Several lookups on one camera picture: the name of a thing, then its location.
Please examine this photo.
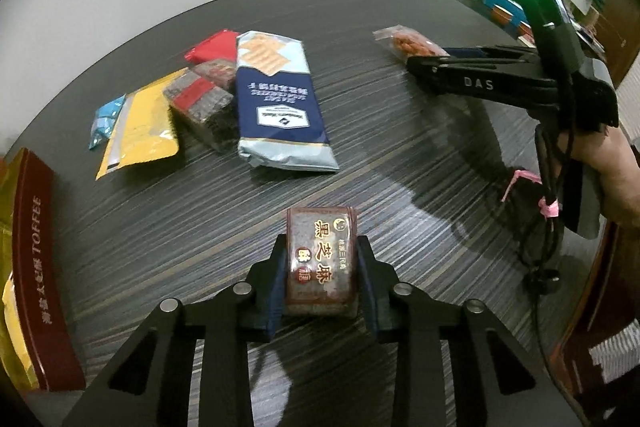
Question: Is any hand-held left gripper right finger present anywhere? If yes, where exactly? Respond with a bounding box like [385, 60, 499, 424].
[352, 234, 583, 427]

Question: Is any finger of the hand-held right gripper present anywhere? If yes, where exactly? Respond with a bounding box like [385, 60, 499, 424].
[442, 46, 541, 64]
[406, 55, 557, 110]

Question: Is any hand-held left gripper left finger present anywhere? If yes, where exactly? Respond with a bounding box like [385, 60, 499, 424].
[62, 234, 292, 427]

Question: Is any brown sesame snack packet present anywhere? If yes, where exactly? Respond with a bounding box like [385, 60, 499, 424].
[286, 205, 361, 319]

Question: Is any clear bag of orange snacks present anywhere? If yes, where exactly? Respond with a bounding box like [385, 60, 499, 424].
[373, 25, 451, 60]

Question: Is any blue cracker package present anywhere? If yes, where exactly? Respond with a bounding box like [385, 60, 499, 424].
[235, 30, 340, 172]

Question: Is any dark sesame bar packet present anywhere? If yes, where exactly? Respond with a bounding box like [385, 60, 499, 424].
[162, 69, 240, 154]

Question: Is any yellow snack packet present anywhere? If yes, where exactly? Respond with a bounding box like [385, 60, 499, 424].
[95, 68, 188, 180]

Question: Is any gold tin with red sides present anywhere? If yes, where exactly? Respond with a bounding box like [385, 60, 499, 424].
[0, 148, 86, 393]

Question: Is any red snack packet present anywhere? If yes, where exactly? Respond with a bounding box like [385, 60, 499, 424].
[184, 30, 240, 66]

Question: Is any person's right hand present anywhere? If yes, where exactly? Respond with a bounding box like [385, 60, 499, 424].
[574, 127, 640, 221]

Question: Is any blue and orange box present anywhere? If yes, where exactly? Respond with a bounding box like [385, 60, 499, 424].
[477, 0, 537, 44]

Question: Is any brown wooden cabinet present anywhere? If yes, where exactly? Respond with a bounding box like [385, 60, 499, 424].
[592, 0, 640, 85]

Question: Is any pink tape tag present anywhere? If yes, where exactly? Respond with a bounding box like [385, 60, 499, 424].
[537, 199, 562, 221]
[502, 169, 542, 202]

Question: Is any small brown nut packet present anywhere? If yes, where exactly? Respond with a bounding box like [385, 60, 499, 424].
[192, 58, 237, 90]

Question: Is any light blue candy packet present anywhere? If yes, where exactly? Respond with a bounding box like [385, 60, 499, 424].
[88, 94, 127, 151]

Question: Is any brown wooden furniture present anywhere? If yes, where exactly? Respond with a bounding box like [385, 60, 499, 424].
[547, 227, 640, 427]

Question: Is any black cable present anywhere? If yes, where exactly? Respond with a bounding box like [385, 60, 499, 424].
[520, 124, 568, 298]

